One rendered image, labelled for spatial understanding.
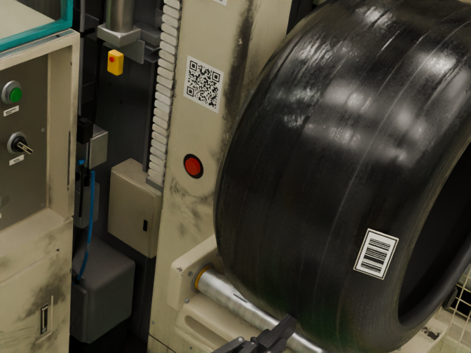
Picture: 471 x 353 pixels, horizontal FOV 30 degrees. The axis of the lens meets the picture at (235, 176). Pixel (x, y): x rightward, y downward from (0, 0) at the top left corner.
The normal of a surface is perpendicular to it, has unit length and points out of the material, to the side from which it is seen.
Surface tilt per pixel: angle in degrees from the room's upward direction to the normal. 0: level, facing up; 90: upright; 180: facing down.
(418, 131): 57
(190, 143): 90
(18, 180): 90
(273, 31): 90
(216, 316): 0
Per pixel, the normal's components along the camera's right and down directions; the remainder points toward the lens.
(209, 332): 0.13, -0.82
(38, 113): 0.78, 0.43
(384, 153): -0.18, -0.07
